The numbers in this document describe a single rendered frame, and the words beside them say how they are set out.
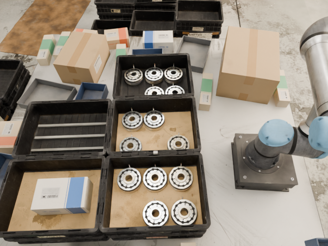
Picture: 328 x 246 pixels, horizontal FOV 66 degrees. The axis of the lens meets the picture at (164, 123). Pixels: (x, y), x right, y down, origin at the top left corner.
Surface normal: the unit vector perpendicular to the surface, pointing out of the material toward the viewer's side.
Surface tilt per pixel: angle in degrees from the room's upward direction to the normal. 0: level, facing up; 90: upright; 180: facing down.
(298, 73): 0
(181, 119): 0
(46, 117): 0
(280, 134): 10
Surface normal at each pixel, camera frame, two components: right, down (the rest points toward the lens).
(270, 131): -0.18, -0.55
